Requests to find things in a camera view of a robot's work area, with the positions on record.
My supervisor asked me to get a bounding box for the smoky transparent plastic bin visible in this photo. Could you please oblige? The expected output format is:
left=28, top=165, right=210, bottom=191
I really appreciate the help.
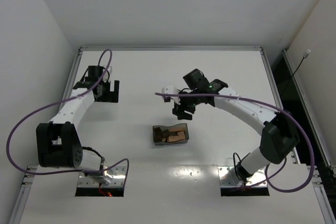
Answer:
left=152, top=123, right=190, bottom=146

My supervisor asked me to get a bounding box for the long wood block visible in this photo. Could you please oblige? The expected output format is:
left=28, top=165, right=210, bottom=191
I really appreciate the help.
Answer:
left=177, top=131, right=188, bottom=141

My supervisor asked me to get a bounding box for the thick light wood block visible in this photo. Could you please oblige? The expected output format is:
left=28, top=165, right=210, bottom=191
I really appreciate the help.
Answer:
left=167, top=132, right=182, bottom=143

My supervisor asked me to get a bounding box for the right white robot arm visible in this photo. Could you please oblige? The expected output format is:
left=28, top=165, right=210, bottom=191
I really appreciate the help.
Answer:
left=162, top=69, right=300, bottom=182

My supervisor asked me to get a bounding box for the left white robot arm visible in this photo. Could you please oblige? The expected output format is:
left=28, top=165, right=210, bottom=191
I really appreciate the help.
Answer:
left=36, top=66, right=120, bottom=186

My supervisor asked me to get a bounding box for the dark brown arch block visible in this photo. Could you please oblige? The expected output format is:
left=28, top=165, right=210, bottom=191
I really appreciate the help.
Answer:
left=153, top=127, right=163, bottom=143

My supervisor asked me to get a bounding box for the dark brown wood cube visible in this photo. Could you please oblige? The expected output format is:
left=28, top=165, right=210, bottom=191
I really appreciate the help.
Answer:
left=162, top=130, right=171, bottom=138

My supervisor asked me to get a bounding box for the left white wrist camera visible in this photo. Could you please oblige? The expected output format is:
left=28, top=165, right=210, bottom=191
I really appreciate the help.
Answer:
left=104, top=66, right=112, bottom=82

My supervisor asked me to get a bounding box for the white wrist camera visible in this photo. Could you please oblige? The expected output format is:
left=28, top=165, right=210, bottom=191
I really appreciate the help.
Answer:
left=162, top=86, right=180, bottom=104
left=104, top=66, right=112, bottom=82

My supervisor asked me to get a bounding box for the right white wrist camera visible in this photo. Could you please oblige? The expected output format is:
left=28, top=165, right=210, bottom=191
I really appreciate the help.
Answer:
left=162, top=86, right=180, bottom=104

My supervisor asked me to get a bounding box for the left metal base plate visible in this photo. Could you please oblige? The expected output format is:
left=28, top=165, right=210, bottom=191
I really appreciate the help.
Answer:
left=77, top=166, right=128, bottom=188

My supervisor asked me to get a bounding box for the metal base plate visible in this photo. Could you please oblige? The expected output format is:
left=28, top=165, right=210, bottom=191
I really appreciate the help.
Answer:
left=77, top=166, right=128, bottom=188
left=218, top=165, right=269, bottom=189

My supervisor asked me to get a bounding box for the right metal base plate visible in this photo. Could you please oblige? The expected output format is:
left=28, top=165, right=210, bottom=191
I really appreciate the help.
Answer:
left=218, top=165, right=269, bottom=189

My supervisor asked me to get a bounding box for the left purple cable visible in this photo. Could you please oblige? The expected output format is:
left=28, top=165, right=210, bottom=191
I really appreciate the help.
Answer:
left=6, top=48, right=130, bottom=177

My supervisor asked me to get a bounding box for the purple cable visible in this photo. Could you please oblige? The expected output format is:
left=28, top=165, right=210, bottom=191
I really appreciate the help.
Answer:
left=154, top=92, right=316, bottom=191
left=6, top=48, right=130, bottom=177

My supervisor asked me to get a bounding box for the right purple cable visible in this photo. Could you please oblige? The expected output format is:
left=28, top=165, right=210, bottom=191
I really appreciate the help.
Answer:
left=154, top=92, right=316, bottom=191

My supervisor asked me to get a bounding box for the black wall cable white plug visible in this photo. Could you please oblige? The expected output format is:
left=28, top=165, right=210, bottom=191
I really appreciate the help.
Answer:
left=284, top=49, right=311, bottom=91

